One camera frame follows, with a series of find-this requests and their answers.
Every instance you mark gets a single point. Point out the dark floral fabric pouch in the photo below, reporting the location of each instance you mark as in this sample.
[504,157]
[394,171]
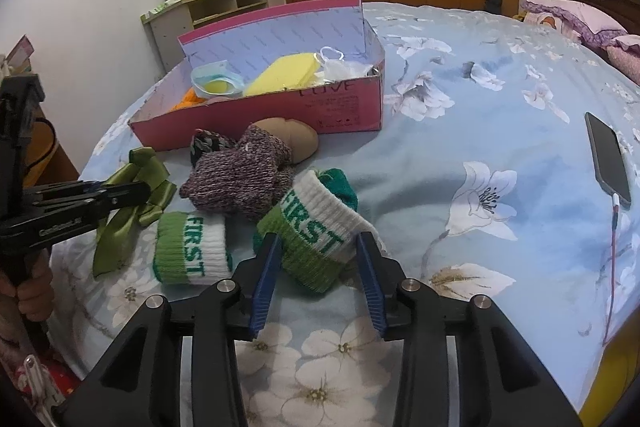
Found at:
[204,141]

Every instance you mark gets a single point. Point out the left hand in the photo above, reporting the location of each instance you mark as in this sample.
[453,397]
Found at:
[35,296]

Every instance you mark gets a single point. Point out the tan stocking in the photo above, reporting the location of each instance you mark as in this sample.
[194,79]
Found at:
[298,136]

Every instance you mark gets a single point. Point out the black smartphone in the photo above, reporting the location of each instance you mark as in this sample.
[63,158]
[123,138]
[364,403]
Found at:
[608,161]

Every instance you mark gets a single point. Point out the light blue face mask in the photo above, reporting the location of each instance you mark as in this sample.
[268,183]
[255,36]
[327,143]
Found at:
[216,79]

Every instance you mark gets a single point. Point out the green white sock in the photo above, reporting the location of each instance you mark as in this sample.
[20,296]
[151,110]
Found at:
[317,221]
[191,249]

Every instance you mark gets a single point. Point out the pink cardboard box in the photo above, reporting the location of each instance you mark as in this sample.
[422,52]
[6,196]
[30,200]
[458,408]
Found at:
[252,42]

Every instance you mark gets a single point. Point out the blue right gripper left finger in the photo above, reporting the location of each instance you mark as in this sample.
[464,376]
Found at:
[267,266]

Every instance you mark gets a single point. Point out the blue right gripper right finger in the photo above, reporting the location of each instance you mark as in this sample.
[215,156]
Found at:
[372,278]

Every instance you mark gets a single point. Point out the floral blue bedspread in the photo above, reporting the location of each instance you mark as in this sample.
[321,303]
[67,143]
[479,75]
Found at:
[480,181]

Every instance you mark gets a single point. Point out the green satin ribbon bow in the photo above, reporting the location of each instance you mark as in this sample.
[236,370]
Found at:
[117,234]

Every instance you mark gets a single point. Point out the white shelf desk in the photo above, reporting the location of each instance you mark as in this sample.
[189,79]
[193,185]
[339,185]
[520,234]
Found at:
[176,18]

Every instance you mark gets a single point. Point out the dark wooden headboard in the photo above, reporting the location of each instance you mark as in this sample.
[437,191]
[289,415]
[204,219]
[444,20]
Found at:
[625,12]

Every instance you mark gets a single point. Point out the black bag by wardrobe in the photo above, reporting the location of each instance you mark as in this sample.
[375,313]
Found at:
[493,6]

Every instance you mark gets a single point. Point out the upper orange cloth bundle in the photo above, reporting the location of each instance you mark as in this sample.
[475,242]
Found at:
[190,99]

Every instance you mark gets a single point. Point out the purple knitted sock bundle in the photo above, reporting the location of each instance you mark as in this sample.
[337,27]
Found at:
[247,179]

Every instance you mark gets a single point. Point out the pink ruffled pillow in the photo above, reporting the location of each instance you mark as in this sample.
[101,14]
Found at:
[575,20]

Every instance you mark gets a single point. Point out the yellow sponge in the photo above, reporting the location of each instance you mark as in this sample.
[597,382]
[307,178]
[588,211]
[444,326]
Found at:
[287,73]

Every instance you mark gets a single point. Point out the white plastic bag with rings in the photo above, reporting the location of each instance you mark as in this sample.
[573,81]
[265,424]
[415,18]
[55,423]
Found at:
[333,66]

